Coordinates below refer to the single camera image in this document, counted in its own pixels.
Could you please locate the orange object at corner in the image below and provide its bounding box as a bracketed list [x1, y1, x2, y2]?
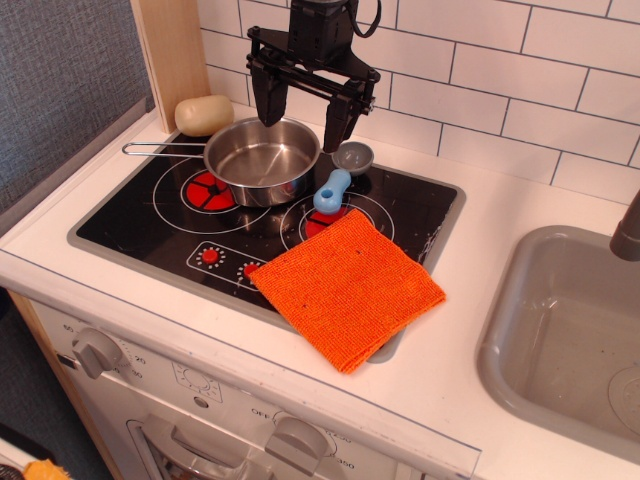
[23, 459, 71, 480]

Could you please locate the red left stove knob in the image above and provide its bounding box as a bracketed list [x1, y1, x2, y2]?
[201, 248, 220, 265]

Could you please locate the blue grey measuring spoon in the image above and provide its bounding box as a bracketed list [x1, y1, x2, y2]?
[313, 141, 374, 215]

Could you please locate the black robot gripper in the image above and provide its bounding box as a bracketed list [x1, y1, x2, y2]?
[247, 1, 378, 153]

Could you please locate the grey plastic sink basin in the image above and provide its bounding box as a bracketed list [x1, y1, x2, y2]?
[478, 225, 639, 463]

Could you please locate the red stove knob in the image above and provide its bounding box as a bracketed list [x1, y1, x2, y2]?
[242, 263, 260, 280]
[201, 248, 220, 265]

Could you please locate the orange knitted cloth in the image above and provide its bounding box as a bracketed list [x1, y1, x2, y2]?
[250, 210, 446, 374]

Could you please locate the stainless steel saucepan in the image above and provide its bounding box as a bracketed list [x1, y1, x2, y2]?
[122, 118, 321, 208]

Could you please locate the grey timer dial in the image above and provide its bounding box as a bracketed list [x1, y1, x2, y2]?
[72, 328, 123, 379]

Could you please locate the black toy stovetop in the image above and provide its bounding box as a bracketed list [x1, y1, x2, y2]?
[66, 127, 468, 365]

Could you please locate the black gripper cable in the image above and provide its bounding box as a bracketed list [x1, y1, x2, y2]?
[344, 0, 383, 39]

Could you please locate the grey faucet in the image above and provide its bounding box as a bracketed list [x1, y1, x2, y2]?
[609, 191, 640, 262]

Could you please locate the wooden side post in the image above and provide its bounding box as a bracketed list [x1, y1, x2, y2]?
[130, 0, 210, 133]

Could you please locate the oven door with handle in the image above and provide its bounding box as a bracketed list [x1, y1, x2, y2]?
[128, 415, 423, 479]

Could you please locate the grey oven temperature dial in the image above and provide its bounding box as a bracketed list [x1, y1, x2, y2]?
[265, 417, 329, 476]

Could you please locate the red right stove knob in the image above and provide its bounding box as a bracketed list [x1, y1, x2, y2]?
[242, 263, 260, 280]

